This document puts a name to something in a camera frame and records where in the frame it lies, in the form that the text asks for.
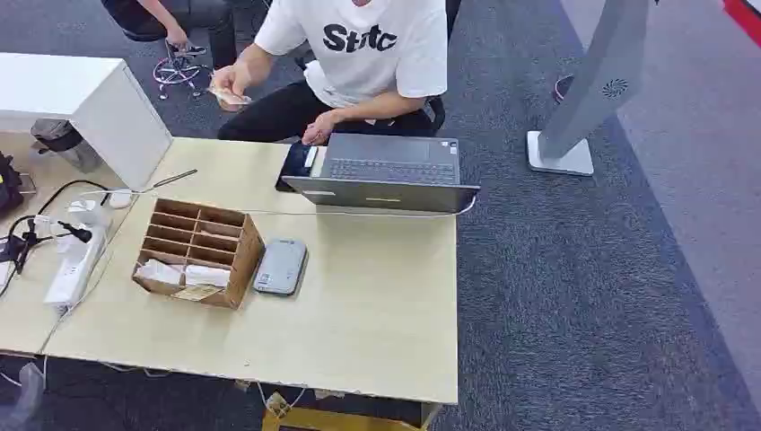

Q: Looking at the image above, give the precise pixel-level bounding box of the black plug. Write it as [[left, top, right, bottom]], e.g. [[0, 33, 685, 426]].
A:
[[56, 220, 94, 244]]

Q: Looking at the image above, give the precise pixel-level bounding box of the white cabinet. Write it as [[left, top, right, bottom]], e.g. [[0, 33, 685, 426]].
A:
[[0, 52, 174, 192]]

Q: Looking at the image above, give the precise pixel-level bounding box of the person's right hand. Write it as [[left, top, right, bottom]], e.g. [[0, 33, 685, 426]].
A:
[[211, 61, 254, 113]]

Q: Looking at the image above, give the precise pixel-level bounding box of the clear plastic bag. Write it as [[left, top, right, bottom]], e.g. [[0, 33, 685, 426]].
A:
[[0, 362, 47, 431]]

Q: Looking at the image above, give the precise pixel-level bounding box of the black bag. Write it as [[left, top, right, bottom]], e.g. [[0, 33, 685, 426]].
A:
[[0, 151, 38, 219]]

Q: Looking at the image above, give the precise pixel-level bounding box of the white plug adapter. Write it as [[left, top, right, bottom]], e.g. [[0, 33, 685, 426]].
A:
[[66, 198, 112, 231]]

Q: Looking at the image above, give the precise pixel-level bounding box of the grey laptop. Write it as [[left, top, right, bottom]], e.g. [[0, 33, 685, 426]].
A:
[[281, 132, 482, 216]]

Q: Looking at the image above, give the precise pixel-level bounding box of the wooden card box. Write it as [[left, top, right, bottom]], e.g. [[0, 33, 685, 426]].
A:
[[131, 197, 267, 311]]

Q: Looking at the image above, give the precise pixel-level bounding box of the grey pen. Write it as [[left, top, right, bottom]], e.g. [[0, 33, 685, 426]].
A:
[[151, 169, 199, 191]]

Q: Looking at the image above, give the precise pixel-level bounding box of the printed card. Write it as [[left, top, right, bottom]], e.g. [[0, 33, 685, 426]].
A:
[[171, 283, 224, 303]]

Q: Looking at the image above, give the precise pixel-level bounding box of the person's left hand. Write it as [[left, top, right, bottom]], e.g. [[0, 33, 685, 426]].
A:
[[301, 110, 341, 147]]

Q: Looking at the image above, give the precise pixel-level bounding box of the person's hand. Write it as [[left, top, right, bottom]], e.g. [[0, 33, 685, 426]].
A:
[[211, 61, 254, 113], [301, 110, 341, 147]]

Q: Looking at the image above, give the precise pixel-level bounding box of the white power strip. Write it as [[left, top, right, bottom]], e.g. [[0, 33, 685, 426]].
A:
[[43, 224, 109, 311]]

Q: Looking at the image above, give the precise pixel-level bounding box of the red strip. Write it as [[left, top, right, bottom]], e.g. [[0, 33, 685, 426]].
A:
[[722, 0, 761, 49]]

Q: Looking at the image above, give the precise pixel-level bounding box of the black tablet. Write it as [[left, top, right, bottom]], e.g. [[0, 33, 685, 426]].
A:
[[274, 140, 320, 193]]

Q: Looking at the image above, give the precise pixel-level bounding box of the white card bundle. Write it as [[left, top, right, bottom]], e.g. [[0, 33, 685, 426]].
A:
[[135, 258, 186, 287], [183, 264, 232, 290]]

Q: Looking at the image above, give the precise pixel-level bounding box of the person in dark clothes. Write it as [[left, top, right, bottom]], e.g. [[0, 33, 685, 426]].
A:
[[100, 0, 240, 70]]

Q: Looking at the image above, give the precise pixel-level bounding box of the dark shoe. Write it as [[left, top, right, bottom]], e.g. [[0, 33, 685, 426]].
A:
[[552, 72, 576, 105]]

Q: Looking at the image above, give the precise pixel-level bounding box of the grey floor stand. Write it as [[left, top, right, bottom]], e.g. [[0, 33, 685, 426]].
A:
[[526, 0, 652, 178]]

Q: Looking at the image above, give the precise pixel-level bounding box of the black cable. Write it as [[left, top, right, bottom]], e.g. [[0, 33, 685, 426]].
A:
[[0, 179, 112, 300]]

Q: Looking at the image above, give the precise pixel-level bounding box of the grey bin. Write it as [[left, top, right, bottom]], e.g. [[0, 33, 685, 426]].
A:
[[30, 118, 103, 174]]

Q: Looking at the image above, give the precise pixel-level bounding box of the person in white shirt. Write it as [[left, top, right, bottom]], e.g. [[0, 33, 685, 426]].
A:
[[211, 0, 450, 147]]

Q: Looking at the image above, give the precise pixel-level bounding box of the chrome stool base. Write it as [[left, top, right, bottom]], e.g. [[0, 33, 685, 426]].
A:
[[152, 40, 214, 101]]

